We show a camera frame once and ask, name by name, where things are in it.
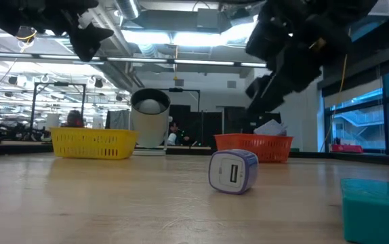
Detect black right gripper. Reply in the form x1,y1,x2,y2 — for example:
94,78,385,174
245,5,353,116

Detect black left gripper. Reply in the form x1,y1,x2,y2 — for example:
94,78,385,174
18,0,115,63

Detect teal rectangular box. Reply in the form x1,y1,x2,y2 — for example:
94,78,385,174
341,179,389,244

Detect black partition panel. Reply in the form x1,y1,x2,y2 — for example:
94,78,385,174
224,106,283,135
169,104,223,150

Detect orange plastic basket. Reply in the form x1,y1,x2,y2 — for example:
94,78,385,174
213,133,294,163

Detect long ceiling light strip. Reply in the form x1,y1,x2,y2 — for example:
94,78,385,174
108,56,268,70

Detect person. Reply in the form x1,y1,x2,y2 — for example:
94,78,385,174
167,121,190,145
64,109,86,129

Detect purple-trimmed white USB charger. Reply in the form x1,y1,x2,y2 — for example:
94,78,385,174
208,148,259,196

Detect grey ceiling junction box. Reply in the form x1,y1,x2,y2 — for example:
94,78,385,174
196,8,220,30

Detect red storage box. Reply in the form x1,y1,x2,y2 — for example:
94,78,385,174
331,144,364,154

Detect yellow plastic basket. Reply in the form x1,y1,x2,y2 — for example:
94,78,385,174
49,127,140,160

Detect silver ventilation duct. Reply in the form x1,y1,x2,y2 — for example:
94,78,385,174
115,0,141,20

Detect black ceiling dome camera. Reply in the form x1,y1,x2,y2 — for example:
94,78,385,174
16,26,38,43

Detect black metal gantry frame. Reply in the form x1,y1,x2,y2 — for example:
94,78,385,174
30,81,87,140
157,87,201,113

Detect black window frame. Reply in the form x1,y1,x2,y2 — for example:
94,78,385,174
323,64,389,157

